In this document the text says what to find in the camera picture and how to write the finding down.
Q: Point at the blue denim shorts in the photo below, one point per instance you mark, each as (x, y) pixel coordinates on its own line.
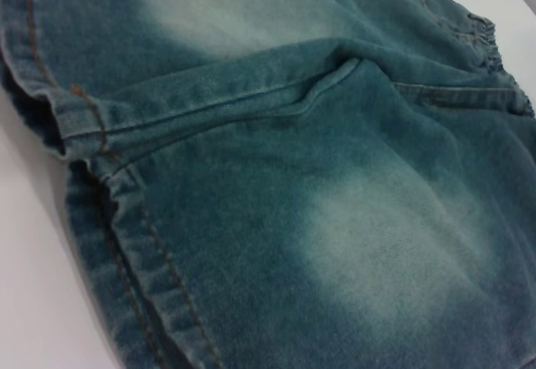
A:
(293, 176)

